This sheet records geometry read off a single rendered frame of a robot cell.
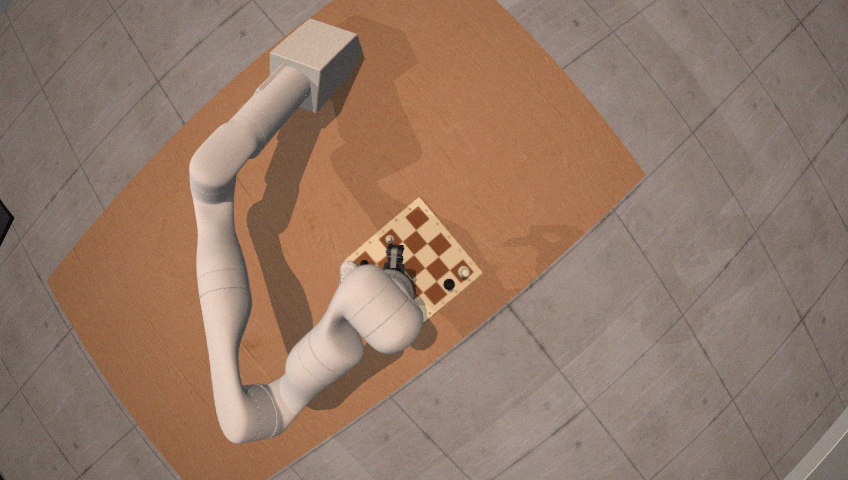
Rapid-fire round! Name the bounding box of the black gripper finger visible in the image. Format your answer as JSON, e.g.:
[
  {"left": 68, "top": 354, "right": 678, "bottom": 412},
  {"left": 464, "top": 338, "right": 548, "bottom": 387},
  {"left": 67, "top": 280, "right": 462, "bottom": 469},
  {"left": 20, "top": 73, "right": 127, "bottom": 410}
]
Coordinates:
[{"left": 383, "top": 244, "right": 405, "bottom": 272}]

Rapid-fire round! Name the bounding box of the wooden chessboard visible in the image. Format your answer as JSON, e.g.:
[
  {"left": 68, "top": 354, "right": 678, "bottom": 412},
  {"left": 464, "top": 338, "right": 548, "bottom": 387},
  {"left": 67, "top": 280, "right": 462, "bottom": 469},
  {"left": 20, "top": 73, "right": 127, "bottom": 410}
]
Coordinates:
[{"left": 344, "top": 197, "right": 483, "bottom": 322}]

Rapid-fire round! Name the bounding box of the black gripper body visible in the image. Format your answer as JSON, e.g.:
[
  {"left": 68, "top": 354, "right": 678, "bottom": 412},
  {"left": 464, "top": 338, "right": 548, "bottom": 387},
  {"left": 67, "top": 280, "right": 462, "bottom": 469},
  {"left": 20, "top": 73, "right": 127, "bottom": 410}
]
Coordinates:
[{"left": 386, "top": 264, "right": 414, "bottom": 289}]

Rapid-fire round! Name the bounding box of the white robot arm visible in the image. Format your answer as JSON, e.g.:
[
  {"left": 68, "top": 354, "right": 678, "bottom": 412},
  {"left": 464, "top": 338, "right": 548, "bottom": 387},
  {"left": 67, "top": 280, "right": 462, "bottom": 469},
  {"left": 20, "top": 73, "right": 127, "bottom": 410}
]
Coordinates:
[{"left": 189, "top": 64, "right": 423, "bottom": 444}]

